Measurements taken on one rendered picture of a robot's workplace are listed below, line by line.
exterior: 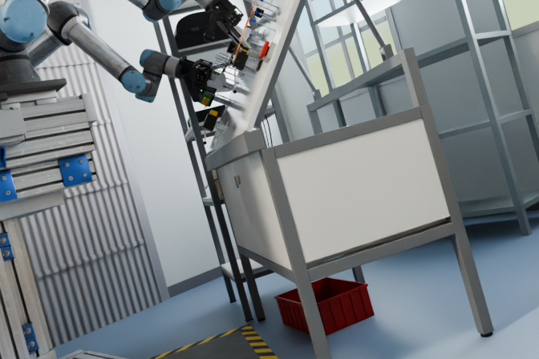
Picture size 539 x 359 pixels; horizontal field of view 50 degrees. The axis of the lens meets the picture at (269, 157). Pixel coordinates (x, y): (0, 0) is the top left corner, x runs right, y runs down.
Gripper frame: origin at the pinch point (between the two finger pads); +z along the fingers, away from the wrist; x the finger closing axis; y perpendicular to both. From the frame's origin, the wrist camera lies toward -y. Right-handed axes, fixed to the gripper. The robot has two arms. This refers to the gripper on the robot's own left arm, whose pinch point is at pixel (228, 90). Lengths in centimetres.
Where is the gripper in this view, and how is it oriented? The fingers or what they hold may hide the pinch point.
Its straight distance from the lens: 214.3
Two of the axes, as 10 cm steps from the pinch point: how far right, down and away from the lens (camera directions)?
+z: 9.3, 3.3, -1.7
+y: 1.5, -7.6, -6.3
